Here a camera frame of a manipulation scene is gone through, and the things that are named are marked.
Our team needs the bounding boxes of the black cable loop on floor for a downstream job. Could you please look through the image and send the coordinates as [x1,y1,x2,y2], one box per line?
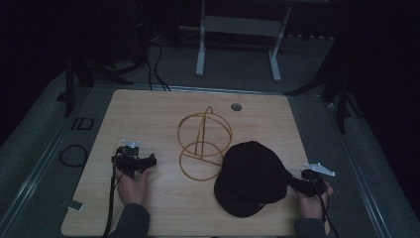
[58,144,89,168]

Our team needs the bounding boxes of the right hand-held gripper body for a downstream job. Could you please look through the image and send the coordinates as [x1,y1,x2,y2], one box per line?
[292,162,337,198]

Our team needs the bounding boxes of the person's left hand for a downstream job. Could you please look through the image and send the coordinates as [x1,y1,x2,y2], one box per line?
[114,166,152,206]

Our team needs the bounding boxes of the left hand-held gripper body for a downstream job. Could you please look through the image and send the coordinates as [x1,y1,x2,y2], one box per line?
[111,138,158,179]

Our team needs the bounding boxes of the gold wire hat stand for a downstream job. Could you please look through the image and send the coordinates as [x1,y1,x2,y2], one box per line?
[176,105,234,182]

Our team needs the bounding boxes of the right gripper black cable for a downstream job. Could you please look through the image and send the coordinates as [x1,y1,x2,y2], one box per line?
[310,178,341,238]

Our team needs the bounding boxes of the black floor cables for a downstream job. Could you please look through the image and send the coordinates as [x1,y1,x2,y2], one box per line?
[132,33,172,92]

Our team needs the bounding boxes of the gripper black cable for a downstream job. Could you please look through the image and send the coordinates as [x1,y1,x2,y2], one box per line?
[101,172,124,238]
[310,178,341,238]

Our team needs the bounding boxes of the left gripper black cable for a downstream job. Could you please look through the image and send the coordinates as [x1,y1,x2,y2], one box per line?
[101,172,124,238]

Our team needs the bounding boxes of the black tripod stand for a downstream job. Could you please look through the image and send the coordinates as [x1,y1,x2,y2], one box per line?
[283,39,365,134]
[55,33,135,119]

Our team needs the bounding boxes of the white metal table frame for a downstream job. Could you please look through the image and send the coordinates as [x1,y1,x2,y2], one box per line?
[194,0,293,83]

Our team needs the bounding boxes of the black baseball cap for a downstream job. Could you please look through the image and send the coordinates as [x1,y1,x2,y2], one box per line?
[213,140,290,219]

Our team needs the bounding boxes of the person's right hand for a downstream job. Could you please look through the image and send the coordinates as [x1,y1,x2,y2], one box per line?
[294,179,335,220]

